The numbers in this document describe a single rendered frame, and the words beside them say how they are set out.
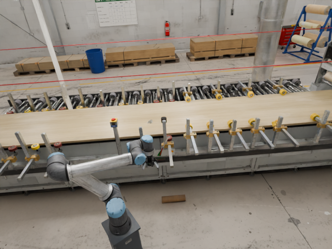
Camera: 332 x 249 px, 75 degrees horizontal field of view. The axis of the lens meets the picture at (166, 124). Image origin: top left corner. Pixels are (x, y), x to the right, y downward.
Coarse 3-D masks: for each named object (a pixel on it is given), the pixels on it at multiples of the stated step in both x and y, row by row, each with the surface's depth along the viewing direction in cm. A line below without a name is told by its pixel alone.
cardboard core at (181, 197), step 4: (164, 196) 276; (168, 196) 275; (172, 196) 275; (176, 196) 274; (180, 196) 274; (184, 196) 274; (164, 200) 272; (168, 200) 272; (172, 200) 272; (176, 200) 273; (180, 200) 273; (184, 200) 273
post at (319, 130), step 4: (324, 112) 233; (328, 112) 229; (324, 116) 234; (328, 116) 232; (324, 120) 235; (320, 128) 241; (316, 132) 247; (320, 132) 243; (316, 136) 248; (316, 140) 249
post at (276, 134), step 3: (279, 117) 231; (282, 117) 229; (279, 120) 231; (282, 120) 231; (279, 123) 233; (279, 126) 235; (276, 132) 239; (276, 135) 242; (273, 138) 246; (276, 138) 244; (273, 141) 247; (276, 141) 246; (273, 144) 248
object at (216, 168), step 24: (72, 144) 257; (96, 144) 259; (216, 144) 271; (144, 168) 289; (168, 168) 292; (192, 168) 295; (216, 168) 298; (240, 168) 298; (264, 168) 299; (288, 168) 306; (312, 168) 309; (0, 192) 291
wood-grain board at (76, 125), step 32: (256, 96) 318; (288, 96) 313; (320, 96) 308; (0, 128) 278; (32, 128) 274; (64, 128) 270; (96, 128) 266; (128, 128) 263; (160, 128) 259; (224, 128) 252
